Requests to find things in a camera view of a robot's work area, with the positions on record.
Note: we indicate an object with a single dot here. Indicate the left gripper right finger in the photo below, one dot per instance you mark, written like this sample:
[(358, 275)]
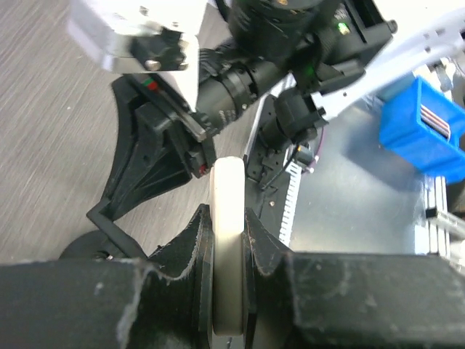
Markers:
[(339, 300)]

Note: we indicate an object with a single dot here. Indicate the blue plastic box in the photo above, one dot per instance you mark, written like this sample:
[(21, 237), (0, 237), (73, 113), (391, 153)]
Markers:
[(424, 127)]

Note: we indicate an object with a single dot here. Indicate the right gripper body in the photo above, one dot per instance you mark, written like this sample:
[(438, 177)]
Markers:
[(170, 128)]

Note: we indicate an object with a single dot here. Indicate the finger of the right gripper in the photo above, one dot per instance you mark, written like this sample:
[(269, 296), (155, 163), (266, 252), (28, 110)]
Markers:
[(133, 178)]

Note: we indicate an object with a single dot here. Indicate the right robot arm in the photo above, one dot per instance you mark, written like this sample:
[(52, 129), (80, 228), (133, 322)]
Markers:
[(309, 59)]

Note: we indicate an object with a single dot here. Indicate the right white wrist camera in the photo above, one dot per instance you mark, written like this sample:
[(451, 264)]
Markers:
[(142, 37)]

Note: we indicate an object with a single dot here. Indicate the white slotted cable duct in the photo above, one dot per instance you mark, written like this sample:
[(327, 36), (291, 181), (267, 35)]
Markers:
[(286, 227)]

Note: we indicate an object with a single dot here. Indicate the black phone with pink case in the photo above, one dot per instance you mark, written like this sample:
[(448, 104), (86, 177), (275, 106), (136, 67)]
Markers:
[(227, 208)]

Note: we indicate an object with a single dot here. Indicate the black phone stand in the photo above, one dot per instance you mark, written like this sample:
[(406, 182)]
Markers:
[(107, 242)]

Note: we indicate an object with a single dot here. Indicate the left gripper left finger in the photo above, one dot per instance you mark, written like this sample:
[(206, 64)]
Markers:
[(162, 302)]

